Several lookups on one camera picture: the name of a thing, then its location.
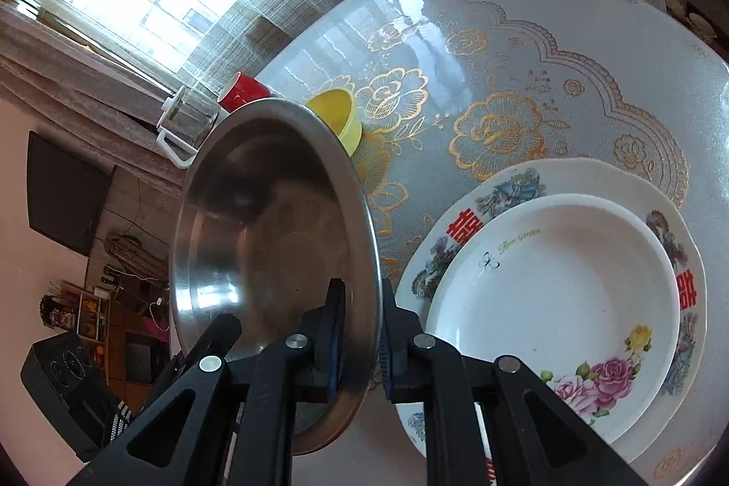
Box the white electric glass kettle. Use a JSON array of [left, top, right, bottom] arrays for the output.
[[156, 86, 223, 169]]

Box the white rose print plate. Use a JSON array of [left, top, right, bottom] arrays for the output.
[[424, 194, 681, 464]]

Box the red mug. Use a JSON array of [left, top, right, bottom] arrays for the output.
[[215, 72, 271, 114]]

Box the white plate with red characters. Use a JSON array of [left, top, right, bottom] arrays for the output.
[[395, 157, 707, 486]]

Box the wooden media cabinet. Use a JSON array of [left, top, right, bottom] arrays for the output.
[[40, 258, 175, 384]]

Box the yellow plastic bowl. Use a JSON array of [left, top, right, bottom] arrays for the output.
[[304, 88, 363, 158]]

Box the stainless steel bowl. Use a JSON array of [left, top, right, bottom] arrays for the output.
[[169, 99, 382, 456]]

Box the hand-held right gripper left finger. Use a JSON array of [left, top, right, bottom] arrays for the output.
[[68, 278, 347, 486]]

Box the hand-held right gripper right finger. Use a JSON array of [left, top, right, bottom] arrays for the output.
[[377, 278, 650, 486]]

